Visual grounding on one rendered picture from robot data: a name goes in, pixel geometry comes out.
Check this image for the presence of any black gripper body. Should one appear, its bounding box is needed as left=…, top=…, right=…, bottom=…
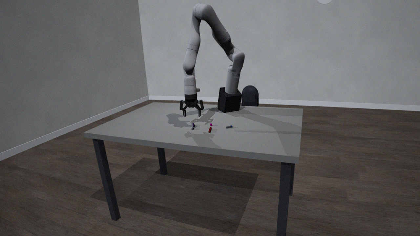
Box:
left=184, top=94, right=198, bottom=108

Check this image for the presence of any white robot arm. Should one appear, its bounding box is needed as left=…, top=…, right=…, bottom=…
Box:
left=183, top=3, right=245, bottom=95

